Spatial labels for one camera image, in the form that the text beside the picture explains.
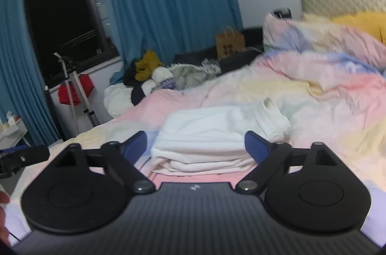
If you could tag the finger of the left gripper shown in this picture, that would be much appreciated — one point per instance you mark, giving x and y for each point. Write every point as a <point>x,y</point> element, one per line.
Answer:
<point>14,149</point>
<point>27,156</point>

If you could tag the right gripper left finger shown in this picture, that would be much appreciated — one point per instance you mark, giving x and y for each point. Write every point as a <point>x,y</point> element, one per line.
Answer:
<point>120,159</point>

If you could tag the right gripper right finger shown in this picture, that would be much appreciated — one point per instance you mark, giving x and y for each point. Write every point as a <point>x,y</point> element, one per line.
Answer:
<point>269,157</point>

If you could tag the white zip-up sweatshirt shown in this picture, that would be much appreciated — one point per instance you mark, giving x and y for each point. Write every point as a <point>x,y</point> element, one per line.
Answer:
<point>207,141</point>

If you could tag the grey white crumpled clothes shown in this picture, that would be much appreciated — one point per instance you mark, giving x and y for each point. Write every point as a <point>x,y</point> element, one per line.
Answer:
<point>182,76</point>

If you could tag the person's left hand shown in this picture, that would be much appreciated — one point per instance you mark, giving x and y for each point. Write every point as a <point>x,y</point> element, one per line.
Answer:
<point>4,233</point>

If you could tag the white dressing table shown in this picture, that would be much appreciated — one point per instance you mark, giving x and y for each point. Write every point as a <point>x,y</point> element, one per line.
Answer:
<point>13,131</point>

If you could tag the blue left curtain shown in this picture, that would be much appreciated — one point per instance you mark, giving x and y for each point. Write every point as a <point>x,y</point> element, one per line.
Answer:
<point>22,85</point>

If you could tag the white crumpled bedding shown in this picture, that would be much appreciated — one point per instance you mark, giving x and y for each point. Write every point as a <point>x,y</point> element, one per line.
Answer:
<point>117,99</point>

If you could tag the dark navy garment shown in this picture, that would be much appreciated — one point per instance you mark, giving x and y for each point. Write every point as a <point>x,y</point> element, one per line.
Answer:
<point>129,80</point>

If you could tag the red garment on stand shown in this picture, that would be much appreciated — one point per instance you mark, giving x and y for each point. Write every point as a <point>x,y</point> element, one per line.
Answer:
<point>63,95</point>

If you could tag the silver tripod stand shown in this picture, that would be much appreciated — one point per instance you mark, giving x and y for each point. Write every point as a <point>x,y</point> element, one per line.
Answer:
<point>70,72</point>

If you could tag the mustard yellow garment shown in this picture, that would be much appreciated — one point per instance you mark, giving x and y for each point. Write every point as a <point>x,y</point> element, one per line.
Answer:
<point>145,66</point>

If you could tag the pastel tie-dye duvet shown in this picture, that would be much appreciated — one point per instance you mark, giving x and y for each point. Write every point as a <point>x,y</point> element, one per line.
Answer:
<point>329,198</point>

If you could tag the black bedside bench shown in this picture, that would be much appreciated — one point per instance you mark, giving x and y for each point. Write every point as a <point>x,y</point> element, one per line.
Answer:
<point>235,59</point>

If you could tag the brown paper bag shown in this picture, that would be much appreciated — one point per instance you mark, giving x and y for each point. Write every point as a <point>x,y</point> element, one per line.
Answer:
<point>229,43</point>

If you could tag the pastel pillow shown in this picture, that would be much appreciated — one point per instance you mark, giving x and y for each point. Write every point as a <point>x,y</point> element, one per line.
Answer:
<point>301,36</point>

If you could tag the yellow pillow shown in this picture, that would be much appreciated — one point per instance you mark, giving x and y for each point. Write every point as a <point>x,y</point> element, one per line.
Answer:
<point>372,23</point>

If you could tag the dark window with frame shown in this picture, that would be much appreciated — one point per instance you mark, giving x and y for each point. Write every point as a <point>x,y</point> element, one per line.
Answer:
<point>78,30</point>

